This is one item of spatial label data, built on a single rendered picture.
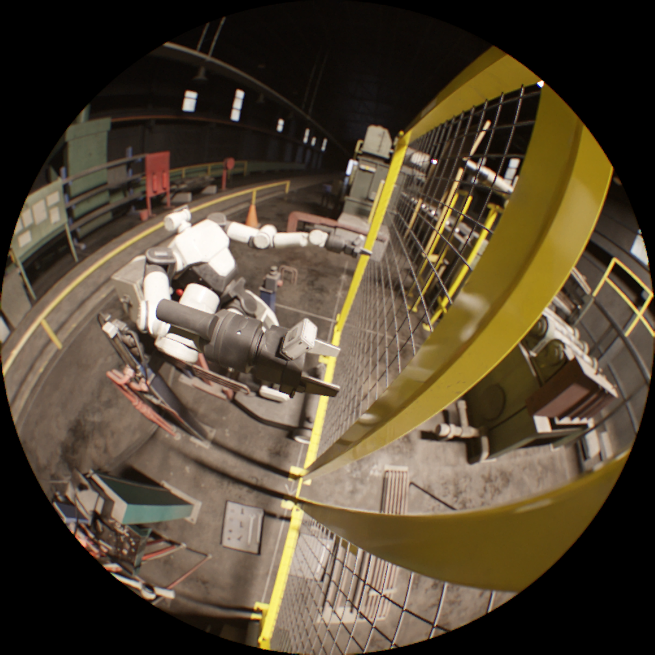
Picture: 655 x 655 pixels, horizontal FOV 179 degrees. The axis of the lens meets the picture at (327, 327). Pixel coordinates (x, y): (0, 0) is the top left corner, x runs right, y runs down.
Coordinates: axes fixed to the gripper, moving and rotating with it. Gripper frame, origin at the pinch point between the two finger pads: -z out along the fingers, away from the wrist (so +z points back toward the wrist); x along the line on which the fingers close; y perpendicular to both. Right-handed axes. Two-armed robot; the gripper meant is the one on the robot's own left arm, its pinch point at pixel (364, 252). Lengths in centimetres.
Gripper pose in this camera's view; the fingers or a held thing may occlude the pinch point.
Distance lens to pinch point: 101.2
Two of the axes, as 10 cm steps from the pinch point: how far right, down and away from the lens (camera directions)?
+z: -9.6, -2.7, -0.2
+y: 2.1, -6.9, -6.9
